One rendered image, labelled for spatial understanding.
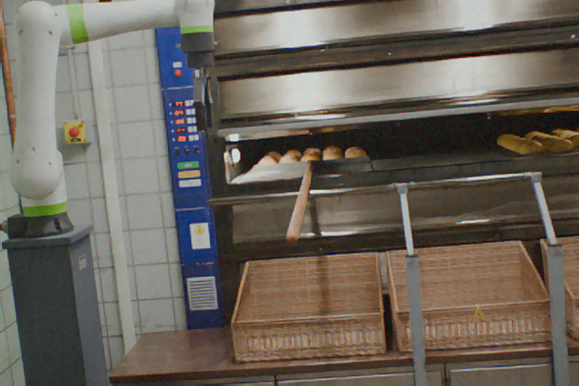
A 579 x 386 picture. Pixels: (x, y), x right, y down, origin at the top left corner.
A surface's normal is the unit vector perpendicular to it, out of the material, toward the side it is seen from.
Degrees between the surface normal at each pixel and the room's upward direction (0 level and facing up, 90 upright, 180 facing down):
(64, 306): 90
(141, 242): 90
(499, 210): 70
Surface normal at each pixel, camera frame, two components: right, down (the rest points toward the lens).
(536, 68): -0.11, -0.23
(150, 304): -0.07, 0.11
